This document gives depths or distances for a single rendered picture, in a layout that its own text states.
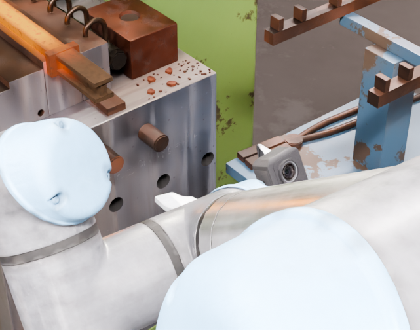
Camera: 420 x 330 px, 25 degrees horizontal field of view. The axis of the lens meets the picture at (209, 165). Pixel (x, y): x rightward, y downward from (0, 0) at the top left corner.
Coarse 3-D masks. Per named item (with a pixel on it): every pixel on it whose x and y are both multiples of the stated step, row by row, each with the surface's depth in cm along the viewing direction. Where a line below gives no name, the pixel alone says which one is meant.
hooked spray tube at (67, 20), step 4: (72, 8) 132; (76, 8) 133; (80, 8) 133; (84, 8) 134; (68, 12) 132; (72, 12) 132; (84, 12) 134; (88, 12) 135; (68, 16) 132; (84, 16) 135; (88, 16) 135; (64, 20) 133; (68, 20) 133; (84, 20) 135; (68, 24) 133
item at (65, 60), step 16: (0, 0) 137; (0, 16) 133; (16, 16) 133; (16, 32) 131; (32, 32) 129; (48, 48) 126; (64, 48) 125; (48, 64) 124; (64, 64) 123; (80, 64) 122; (80, 80) 123; (96, 80) 119; (112, 80) 120; (96, 96) 120; (112, 96) 121
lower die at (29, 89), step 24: (24, 0) 140; (0, 24) 133; (48, 24) 134; (72, 24) 134; (0, 48) 129; (24, 48) 128; (96, 48) 130; (0, 72) 125; (24, 72) 125; (0, 96) 123; (24, 96) 126; (48, 96) 128; (72, 96) 131; (0, 120) 125; (24, 120) 128
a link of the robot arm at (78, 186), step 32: (32, 128) 65; (64, 128) 66; (0, 160) 65; (32, 160) 63; (64, 160) 65; (96, 160) 67; (0, 192) 65; (32, 192) 64; (64, 192) 64; (96, 192) 67; (0, 224) 66; (32, 224) 66; (64, 224) 66; (0, 256) 68
